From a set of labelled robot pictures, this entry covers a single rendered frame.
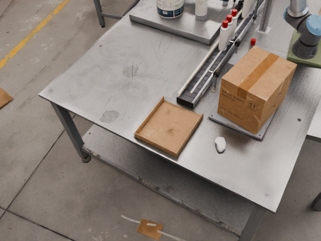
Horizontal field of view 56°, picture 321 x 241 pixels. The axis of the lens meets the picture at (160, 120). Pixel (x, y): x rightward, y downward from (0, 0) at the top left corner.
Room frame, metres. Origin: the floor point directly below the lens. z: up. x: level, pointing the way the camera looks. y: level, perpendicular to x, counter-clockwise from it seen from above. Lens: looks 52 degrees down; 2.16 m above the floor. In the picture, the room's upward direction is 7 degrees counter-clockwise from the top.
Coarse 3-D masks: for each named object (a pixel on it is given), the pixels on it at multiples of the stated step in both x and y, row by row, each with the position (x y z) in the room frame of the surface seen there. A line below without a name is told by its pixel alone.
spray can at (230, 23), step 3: (228, 15) 1.57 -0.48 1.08; (231, 15) 1.57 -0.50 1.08; (228, 18) 1.55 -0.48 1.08; (231, 18) 1.55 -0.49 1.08; (228, 21) 1.55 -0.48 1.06; (231, 21) 1.55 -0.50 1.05; (228, 24) 1.54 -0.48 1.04; (231, 24) 1.54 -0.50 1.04; (231, 27) 1.54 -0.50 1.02; (231, 30) 1.55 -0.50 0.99; (228, 33) 1.54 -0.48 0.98; (228, 36) 1.54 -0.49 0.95
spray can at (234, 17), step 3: (234, 9) 1.63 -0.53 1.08; (231, 12) 1.62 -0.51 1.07; (234, 12) 1.60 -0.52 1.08; (234, 15) 1.60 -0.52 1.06; (234, 18) 1.59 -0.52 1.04; (234, 21) 1.59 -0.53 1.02; (234, 24) 1.59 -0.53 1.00; (234, 27) 1.59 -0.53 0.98; (234, 30) 1.59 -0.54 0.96; (231, 33) 1.59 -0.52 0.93; (234, 36) 1.60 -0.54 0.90
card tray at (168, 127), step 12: (156, 108) 1.11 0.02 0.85; (168, 108) 1.11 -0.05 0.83; (180, 108) 1.10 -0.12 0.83; (144, 120) 1.02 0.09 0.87; (156, 120) 1.03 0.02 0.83; (168, 120) 1.02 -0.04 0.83; (180, 120) 1.01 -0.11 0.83; (192, 120) 1.00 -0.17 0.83; (144, 132) 0.96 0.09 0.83; (156, 132) 0.95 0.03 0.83; (168, 132) 0.94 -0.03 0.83; (180, 132) 0.93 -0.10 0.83; (192, 132) 0.92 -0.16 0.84; (156, 144) 0.86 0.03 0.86; (168, 144) 0.87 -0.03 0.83; (180, 144) 0.86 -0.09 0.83
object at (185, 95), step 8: (240, 16) 1.84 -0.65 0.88; (240, 32) 1.66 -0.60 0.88; (232, 40) 1.59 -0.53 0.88; (216, 48) 1.53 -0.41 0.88; (208, 64) 1.39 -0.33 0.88; (216, 64) 1.38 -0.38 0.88; (200, 72) 1.32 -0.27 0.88; (208, 72) 1.32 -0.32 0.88; (192, 80) 1.26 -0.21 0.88; (192, 88) 1.20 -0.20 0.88; (200, 88) 1.19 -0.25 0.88; (184, 96) 1.15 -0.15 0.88; (192, 96) 1.14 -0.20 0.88
